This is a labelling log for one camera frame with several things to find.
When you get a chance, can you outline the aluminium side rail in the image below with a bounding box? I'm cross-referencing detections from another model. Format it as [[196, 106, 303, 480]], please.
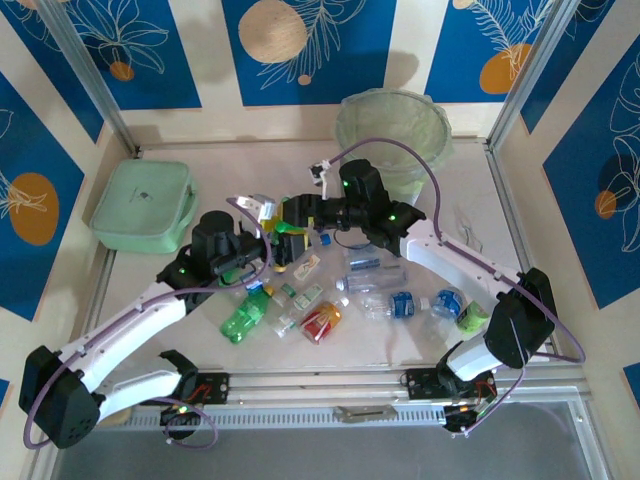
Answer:
[[74, 247, 120, 351], [483, 139, 559, 361]]

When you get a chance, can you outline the light green bottle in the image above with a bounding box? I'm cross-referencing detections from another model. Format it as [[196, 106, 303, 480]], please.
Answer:
[[453, 299, 492, 335]]

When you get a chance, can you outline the large clear bottle white cap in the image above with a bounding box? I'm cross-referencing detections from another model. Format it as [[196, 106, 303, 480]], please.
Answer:
[[333, 264, 409, 296]]

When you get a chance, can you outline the black controller board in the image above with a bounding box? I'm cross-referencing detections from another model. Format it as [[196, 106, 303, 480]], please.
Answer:
[[442, 399, 496, 434], [158, 402, 204, 441]]

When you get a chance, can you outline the red yellow label bottle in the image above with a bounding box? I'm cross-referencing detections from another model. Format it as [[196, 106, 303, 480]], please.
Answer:
[[298, 297, 351, 346]]

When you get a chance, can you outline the clear bottle green white label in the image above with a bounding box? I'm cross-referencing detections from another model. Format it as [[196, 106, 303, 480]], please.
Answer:
[[293, 282, 325, 310]]

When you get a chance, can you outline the small clear bottle green label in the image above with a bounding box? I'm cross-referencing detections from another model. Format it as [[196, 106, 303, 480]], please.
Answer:
[[272, 282, 300, 307]]

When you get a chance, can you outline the grey mesh waste bin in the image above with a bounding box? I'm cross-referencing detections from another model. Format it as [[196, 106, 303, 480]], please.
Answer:
[[342, 89, 451, 207]]

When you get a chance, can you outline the green plastic bin liner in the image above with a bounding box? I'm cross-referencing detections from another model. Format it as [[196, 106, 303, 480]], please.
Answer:
[[334, 88, 454, 174]]

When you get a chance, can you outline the clear bottle green cap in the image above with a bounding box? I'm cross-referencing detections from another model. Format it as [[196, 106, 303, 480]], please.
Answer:
[[272, 307, 301, 340]]

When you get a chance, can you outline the mint green zip case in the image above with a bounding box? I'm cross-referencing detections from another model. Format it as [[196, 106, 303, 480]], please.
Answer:
[[88, 158, 200, 254]]

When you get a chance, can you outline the green soda bottle yellow cap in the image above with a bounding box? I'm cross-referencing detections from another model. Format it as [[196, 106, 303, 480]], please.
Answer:
[[219, 284, 277, 346]]

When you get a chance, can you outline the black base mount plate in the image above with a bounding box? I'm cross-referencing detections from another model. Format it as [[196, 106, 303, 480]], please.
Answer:
[[403, 367, 496, 402], [139, 370, 232, 407]]

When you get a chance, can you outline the aluminium frame rail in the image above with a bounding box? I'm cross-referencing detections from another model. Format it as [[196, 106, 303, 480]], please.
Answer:
[[54, 362, 586, 406]]

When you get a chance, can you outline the clear bottle orange label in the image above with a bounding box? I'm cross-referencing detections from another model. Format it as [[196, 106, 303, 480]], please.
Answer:
[[292, 252, 324, 281]]

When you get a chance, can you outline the metal latch plate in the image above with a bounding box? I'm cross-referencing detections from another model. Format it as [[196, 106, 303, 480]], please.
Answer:
[[333, 404, 399, 424]]

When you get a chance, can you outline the crushed blue label bottle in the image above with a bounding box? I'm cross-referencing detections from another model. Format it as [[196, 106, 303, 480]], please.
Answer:
[[419, 287, 466, 346]]

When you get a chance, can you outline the purple cable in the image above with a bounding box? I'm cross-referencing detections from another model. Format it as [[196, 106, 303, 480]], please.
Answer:
[[22, 196, 275, 450], [327, 137, 587, 440]]

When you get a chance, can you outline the beige wooden block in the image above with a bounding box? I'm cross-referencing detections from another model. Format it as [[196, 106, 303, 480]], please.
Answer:
[[99, 405, 135, 427]]

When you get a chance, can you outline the slotted grey cable duct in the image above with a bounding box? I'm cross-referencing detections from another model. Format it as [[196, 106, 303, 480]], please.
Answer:
[[124, 403, 451, 429]]

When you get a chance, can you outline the large clear bottle blue cap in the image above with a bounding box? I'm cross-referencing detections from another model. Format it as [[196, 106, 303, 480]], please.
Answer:
[[344, 247, 396, 271]]

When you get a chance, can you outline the aluminium frame post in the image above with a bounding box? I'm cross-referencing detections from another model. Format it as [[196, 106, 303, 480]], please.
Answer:
[[487, 0, 576, 151], [37, 0, 141, 157]]

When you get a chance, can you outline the thin black wire loop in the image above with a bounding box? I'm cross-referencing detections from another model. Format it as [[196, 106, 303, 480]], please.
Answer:
[[217, 269, 264, 289], [332, 228, 384, 251]]

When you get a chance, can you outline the blue label bottle white cap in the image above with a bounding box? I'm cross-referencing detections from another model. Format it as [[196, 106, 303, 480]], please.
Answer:
[[359, 290, 432, 321]]

